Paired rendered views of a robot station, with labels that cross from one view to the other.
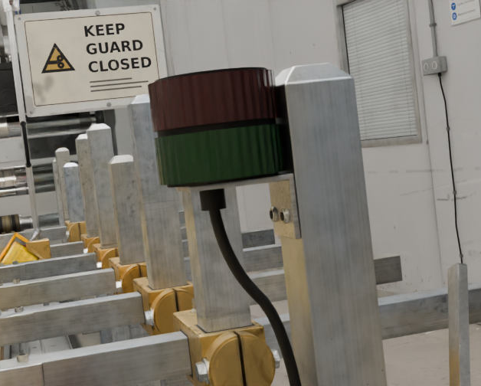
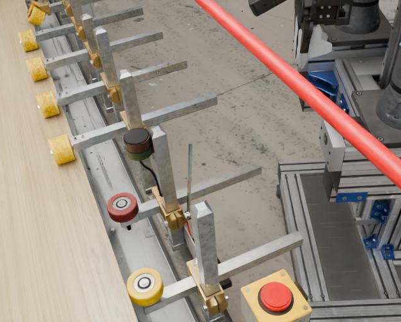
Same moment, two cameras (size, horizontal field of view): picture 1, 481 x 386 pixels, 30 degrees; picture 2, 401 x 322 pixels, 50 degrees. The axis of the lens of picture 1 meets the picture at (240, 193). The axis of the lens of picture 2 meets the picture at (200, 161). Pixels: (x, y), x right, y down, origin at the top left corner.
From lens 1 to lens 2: 0.73 m
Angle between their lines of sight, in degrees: 41
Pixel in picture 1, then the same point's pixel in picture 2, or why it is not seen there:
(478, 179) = not seen: outside the picture
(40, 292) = (62, 62)
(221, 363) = not seen: hidden behind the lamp
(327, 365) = (162, 179)
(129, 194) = (90, 30)
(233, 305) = (138, 124)
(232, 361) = not seen: hidden behind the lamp
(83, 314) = (87, 92)
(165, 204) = (110, 63)
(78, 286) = (76, 59)
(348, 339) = (166, 174)
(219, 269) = (134, 117)
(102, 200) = (74, 8)
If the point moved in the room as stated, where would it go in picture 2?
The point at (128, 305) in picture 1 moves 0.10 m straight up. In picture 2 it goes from (101, 88) to (93, 62)
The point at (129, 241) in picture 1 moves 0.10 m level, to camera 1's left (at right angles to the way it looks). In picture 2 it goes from (92, 46) to (65, 50)
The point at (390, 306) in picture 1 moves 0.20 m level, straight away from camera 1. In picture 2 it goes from (180, 109) to (181, 73)
